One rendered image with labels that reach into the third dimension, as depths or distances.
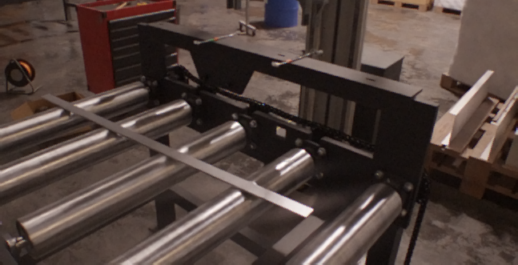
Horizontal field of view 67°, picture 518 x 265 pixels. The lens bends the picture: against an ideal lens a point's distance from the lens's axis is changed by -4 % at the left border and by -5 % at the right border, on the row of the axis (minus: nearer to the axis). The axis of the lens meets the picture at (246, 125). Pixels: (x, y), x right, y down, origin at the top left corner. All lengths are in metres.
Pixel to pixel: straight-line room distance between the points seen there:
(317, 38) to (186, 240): 1.68
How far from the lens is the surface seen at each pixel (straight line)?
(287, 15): 6.93
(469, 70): 4.72
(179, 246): 1.00
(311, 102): 2.57
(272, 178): 1.20
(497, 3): 4.51
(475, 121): 3.46
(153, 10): 3.69
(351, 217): 1.08
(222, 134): 1.43
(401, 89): 1.21
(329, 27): 2.44
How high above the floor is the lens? 1.58
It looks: 27 degrees down
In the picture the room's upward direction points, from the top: 1 degrees clockwise
